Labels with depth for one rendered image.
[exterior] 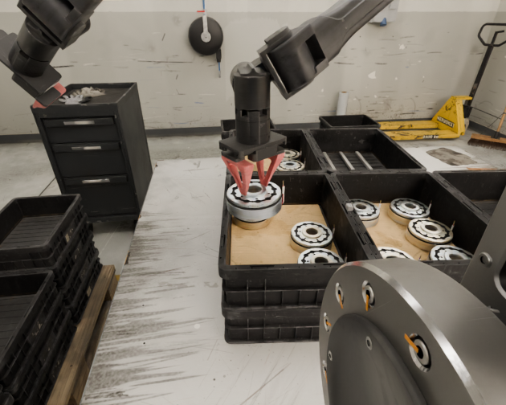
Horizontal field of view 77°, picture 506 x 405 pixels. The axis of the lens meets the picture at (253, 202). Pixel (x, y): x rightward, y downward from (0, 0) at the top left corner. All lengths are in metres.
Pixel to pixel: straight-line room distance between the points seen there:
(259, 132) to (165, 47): 3.46
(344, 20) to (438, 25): 4.19
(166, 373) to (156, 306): 0.18
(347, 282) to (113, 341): 0.68
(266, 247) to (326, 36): 0.49
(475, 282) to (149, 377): 0.65
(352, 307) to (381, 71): 4.31
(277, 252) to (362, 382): 0.60
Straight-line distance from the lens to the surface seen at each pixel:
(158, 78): 4.00
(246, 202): 0.57
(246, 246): 0.80
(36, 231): 1.72
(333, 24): 0.55
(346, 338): 0.22
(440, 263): 0.70
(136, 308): 0.88
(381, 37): 4.39
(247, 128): 0.52
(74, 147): 2.13
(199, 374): 0.74
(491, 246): 0.21
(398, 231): 0.94
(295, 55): 0.50
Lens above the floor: 1.33
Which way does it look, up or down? 31 degrees down
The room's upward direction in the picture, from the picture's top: straight up
